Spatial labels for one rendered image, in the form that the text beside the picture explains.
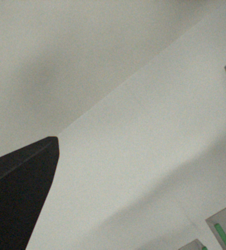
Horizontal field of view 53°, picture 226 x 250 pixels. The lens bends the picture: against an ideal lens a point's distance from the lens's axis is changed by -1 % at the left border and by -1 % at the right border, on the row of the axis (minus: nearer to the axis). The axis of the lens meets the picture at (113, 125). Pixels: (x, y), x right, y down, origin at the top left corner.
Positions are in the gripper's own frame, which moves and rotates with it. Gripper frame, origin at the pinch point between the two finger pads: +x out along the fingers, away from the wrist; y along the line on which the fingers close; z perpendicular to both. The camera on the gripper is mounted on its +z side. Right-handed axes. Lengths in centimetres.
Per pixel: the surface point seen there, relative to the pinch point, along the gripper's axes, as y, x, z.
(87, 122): 5.6, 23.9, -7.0
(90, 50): 4.9, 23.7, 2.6
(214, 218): -10.3, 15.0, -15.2
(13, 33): 13.3, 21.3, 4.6
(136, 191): -2.1, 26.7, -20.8
